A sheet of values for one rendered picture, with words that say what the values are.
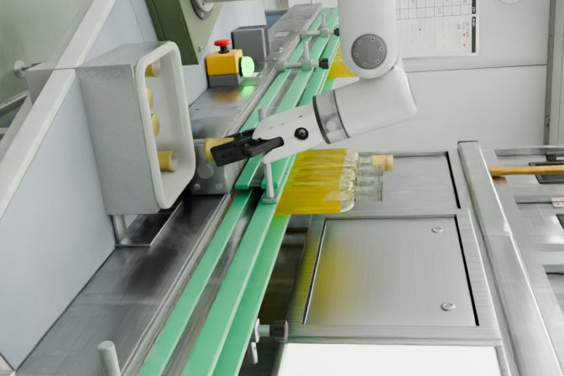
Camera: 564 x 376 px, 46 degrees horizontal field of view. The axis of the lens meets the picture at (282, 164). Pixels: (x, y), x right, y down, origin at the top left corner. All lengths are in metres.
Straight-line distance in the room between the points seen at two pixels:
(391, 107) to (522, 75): 6.42
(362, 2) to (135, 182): 0.40
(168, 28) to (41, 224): 0.51
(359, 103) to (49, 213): 0.43
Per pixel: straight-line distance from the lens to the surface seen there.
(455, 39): 7.14
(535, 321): 1.14
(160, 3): 1.20
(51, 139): 0.87
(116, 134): 0.95
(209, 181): 1.15
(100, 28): 1.03
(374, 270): 1.25
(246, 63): 1.51
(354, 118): 0.93
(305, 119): 0.93
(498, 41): 7.21
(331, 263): 1.28
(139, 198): 0.98
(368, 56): 0.87
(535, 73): 7.35
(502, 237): 1.38
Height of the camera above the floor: 1.18
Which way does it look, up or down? 10 degrees down
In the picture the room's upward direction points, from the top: 88 degrees clockwise
